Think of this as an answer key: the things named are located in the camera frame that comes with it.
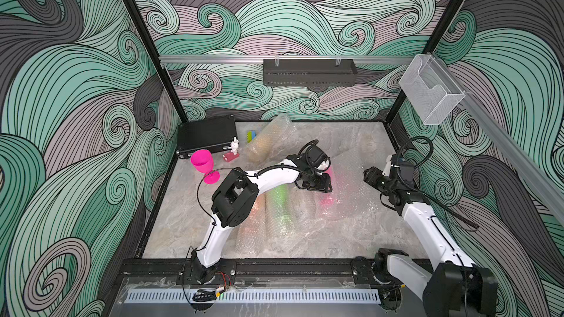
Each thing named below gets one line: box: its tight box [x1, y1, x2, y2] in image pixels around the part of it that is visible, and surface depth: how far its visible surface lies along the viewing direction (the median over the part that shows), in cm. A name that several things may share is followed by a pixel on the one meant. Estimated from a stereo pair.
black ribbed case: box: [176, 114, 238, 160], surface depth 119 cm
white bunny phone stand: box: [222, 135, 241, 163], surface depth 106 cm
